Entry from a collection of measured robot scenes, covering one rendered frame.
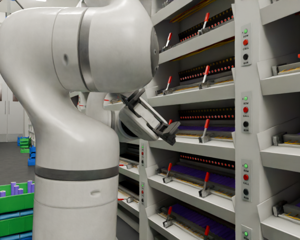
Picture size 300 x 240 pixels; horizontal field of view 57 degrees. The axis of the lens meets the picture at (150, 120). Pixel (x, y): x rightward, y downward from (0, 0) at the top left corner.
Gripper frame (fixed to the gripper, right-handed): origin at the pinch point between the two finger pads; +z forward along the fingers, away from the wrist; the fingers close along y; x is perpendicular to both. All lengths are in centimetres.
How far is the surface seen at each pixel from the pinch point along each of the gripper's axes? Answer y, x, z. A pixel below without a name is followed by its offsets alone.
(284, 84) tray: -21.6, 32.5, -7.8
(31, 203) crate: 4, -37, -63
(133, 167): -27, 4, -113
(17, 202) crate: 8, -39, -61
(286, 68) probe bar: -20.8, 39.1, -10.4
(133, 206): -41, -13, -109
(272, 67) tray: -19.1, 39.5, -14.9
